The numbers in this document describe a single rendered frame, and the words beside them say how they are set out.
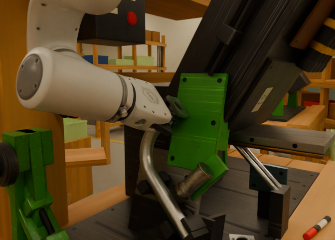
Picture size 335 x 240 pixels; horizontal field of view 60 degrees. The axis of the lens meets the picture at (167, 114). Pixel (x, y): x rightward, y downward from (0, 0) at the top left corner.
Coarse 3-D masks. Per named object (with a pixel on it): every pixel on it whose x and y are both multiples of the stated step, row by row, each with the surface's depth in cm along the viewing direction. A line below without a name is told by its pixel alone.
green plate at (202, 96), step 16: (192, 80) 64; (208, 80) 62; (224, 80) 60; (192, 96) 64; (208, 96) 61; (224, 96) 60; (192, 112) 63; (208, 112) 61; (176, 128) 65; (192, 128) 62; (208, 128) 60; (224, 128) 64; (176, 144) 64; (192, 144) 62; (208, 144) 60; (224, 144) 64; (176, 160) 64; (192, 160) 61
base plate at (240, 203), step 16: (240, 160) 125; (224, 176) 106; (240, 176) 106; (288, 176) 106; (304, 176) 106; (208, 192) 92; (224, 192) 92; (240, 192) 92; (256, 192) 92; (304, 192) 92; (112, 208) 81; (128, 208) 81; (208, 208) 81; (224, 208) 81; (240, 208) 81; (256, 208) 81; (80, 224) 72; (96, 224) 72; (112, 224) 72; (128, 224) 72; (224, 224) 72; (240, 224) 72; (256, 224) 72
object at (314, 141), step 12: (240, 132) 71; (252, 132) 71; (264, 132) 71; (276, 132) 71; (288, 132) 71; (300, 132) 71; (312, 132) 71; (324, 132) 71; (228, 144) 71; (240, 144) 69; (252, 144) 67; (264, 144) 65; (276, 144) 63; (288, 144) 62; (300, 144) 60; (312, 144) 59; (324, 144) 59; (312, 156) 59
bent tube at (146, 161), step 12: (168, 96) 62; (168, 108) 62; (180, 108) 64; (156, 132) 64; (144, 144) 65; (144, 156) 65; (144, 168) 64; (156, 180) 62; (156, 192) 61; (168, 192) 61; (168, 204) 59; (168, 216) 59; (180, 216) 58; (180, 228) 57
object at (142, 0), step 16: (128, 0) 73; (144, 0) 77; (96, 16) 65; (112, 16) 69; (128, 16) 73; (144, 16) 78; (80, 32) 69; (96, 32) 66; (112, 32) 69; (128, 32) 73; (144, 32) 78
